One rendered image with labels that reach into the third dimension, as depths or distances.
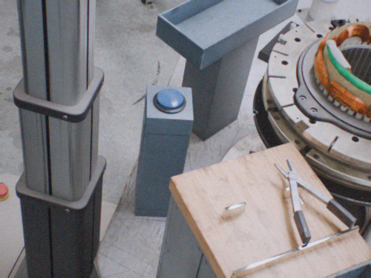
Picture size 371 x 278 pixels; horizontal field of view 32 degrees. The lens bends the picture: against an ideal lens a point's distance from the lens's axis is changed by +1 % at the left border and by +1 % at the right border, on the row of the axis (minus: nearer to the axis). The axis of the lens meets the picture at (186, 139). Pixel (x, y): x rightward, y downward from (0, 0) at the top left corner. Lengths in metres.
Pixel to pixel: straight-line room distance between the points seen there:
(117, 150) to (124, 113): 0.18
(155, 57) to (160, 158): 1.63
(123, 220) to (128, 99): 1.34
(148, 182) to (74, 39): 0.26
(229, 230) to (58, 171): 0.52
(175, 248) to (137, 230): 0.22
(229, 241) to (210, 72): 0.44
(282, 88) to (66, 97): 0.37
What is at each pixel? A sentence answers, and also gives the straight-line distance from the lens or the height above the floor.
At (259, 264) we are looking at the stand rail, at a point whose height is 1.08.
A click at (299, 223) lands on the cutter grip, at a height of 1.09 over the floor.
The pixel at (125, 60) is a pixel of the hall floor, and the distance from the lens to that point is 2.60.
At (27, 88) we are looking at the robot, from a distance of 1.12.
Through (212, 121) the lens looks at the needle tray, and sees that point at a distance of 1.24.
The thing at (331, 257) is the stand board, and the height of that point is 1.06.
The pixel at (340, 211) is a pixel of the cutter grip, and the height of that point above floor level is 1.09.
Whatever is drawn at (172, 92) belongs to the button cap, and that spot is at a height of 1.04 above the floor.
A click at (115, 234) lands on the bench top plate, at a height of 0.78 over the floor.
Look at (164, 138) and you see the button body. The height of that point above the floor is 0.99.
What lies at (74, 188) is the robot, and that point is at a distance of 1.27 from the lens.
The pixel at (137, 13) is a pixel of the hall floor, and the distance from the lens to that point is 2.84.
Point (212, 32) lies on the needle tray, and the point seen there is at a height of 1.02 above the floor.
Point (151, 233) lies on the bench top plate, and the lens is 1.12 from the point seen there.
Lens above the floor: 1.71
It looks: 48 degrees down
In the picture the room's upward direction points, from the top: 11 degrees clockwise
